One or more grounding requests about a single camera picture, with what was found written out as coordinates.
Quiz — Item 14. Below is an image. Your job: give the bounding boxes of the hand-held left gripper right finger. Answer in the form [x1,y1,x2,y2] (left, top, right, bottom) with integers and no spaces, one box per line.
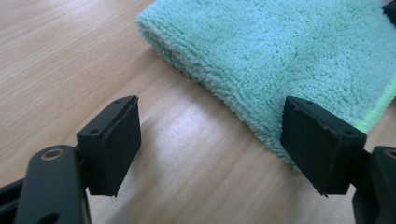
[279,95,368,198]

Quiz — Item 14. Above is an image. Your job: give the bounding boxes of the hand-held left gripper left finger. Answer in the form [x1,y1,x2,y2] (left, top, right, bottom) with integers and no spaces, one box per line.
[77,95,142,197]

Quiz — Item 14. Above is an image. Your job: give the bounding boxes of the green microfiber cloth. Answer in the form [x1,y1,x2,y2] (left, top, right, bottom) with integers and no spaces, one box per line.
[135,0,396,171]

